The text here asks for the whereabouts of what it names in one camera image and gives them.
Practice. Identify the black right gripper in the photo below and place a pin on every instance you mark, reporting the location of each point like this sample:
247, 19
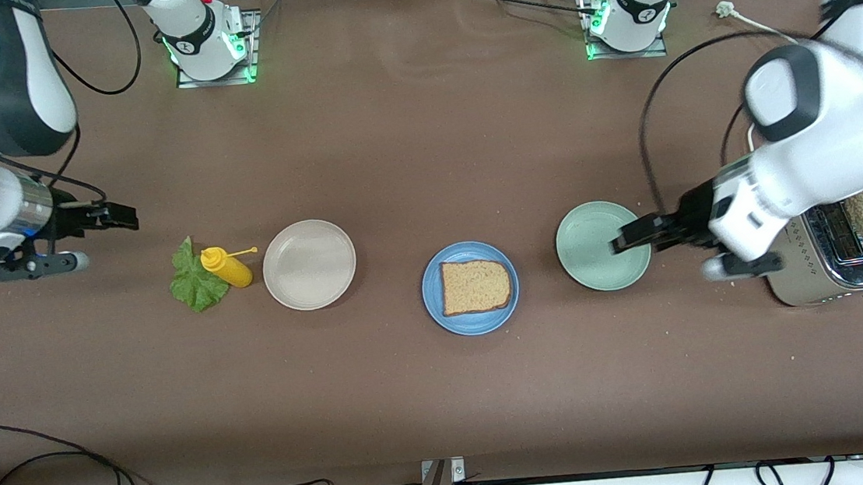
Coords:
70, 219

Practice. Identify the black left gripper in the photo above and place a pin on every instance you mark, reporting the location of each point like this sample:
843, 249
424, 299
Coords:
693, 213

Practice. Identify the green lettuce leaf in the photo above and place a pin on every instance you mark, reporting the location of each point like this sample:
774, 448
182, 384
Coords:
193, 287

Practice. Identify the yellow mustard squeeze bottle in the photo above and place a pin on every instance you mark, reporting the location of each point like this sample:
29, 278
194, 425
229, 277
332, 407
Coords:
231, 269

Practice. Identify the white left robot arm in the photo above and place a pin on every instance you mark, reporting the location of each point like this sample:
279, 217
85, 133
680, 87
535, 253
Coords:
835, 121

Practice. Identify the light green plate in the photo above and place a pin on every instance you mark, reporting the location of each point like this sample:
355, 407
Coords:
589, 260

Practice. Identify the white plate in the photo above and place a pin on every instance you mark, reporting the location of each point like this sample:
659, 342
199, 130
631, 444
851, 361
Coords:
308, 265

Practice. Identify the blue plate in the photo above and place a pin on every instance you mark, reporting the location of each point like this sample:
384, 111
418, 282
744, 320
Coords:
433, 305

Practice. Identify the beige chrome two-slot toaster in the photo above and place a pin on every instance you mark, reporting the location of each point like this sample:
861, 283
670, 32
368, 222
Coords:
818, 287

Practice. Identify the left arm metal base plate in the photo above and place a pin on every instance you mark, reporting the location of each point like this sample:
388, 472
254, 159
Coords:
657, 49

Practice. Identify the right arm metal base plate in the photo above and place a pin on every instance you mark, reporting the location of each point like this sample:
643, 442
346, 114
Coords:
252, 47

